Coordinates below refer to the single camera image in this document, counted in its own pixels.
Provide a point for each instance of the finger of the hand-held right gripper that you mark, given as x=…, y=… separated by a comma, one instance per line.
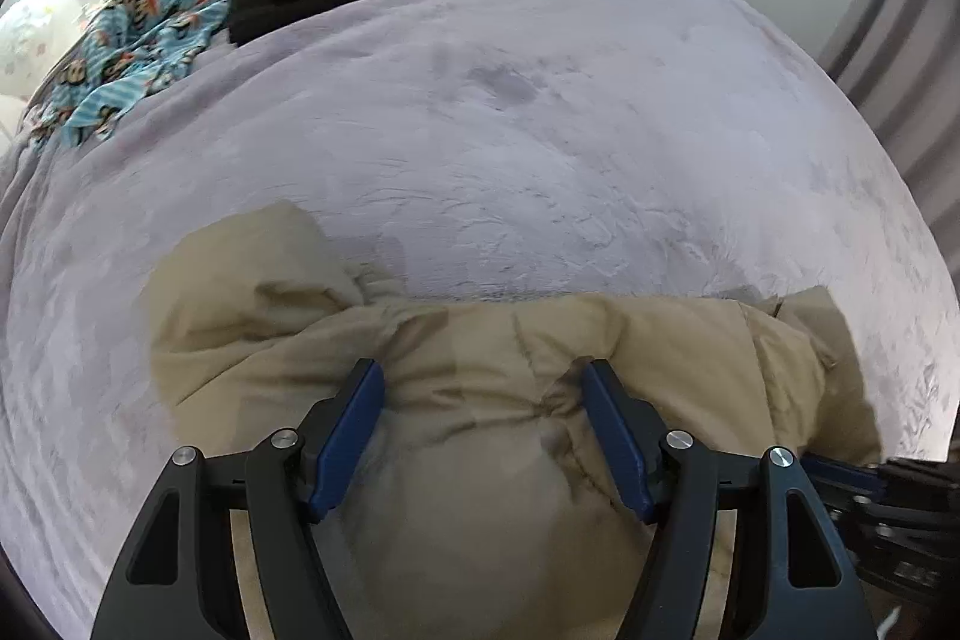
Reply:
x=844, y=475

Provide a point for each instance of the beige puffer jacket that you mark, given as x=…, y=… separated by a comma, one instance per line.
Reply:
x=480, y=370

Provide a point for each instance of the blue cartoon printed pajamas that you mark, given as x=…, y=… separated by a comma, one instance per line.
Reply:
x=127, y=48

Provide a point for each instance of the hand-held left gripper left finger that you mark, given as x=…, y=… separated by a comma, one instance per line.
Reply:
x=349, y=431

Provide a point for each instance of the lilac fleece blanket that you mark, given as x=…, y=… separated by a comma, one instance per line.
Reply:
x=525, y=145

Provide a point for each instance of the black flat garment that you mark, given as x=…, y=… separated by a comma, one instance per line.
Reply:
x=255, y=14

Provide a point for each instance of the grey striped curtain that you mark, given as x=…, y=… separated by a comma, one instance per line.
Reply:
x=900, y=85

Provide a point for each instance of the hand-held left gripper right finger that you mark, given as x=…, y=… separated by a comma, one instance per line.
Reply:
x=615, y=439

